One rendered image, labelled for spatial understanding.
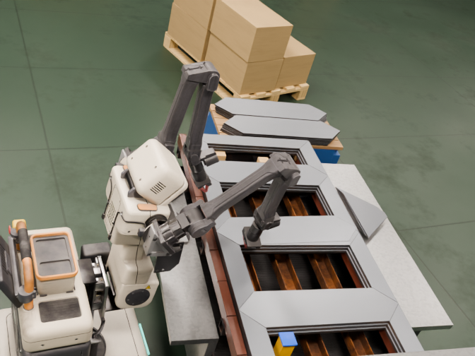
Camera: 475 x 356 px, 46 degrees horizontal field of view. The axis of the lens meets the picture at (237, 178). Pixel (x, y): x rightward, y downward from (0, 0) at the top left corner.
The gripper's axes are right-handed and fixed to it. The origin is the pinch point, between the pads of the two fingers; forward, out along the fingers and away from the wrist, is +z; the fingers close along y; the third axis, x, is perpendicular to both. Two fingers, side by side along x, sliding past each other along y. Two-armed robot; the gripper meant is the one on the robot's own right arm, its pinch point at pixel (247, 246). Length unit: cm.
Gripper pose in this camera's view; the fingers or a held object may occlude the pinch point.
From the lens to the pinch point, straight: 253.6
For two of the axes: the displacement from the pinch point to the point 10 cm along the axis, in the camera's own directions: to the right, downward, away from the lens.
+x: -9.5, -0.2, -3.1
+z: -2.6, 6.0, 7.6
